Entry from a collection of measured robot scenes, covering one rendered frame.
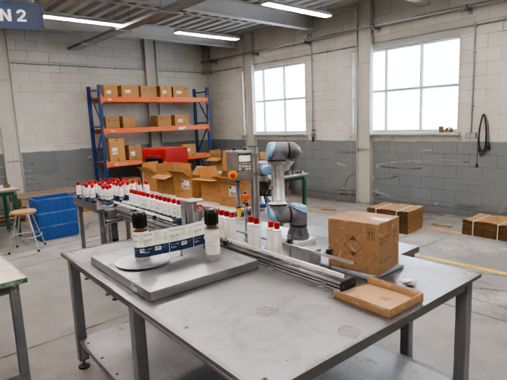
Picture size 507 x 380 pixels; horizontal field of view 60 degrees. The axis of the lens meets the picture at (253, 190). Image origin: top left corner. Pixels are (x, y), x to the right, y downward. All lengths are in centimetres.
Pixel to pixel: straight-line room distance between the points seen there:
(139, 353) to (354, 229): 126
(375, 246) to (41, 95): 861
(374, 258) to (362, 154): 631
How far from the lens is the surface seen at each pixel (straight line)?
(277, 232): 248
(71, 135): 1023
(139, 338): 237
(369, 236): 233
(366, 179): 857
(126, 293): 233
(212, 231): 248
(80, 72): 1041
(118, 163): 971
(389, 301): 212
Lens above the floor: 166
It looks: 9 degrees down
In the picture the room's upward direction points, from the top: 2 degrees counter-clockwise
